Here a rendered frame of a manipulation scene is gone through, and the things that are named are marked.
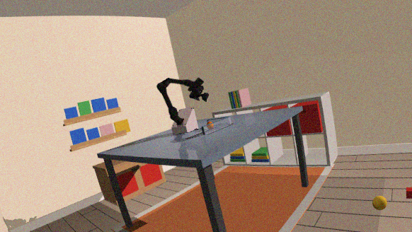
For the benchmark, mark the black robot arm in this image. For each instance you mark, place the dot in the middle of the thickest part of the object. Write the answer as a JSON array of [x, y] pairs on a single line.
[[193, 86]]

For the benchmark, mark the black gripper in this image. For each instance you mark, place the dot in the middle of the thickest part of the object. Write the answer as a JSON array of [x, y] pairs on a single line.
[[198, 94]]

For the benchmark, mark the clear l-shaped low wall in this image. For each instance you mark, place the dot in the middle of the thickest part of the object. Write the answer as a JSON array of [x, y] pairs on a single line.
[[217, 125]]

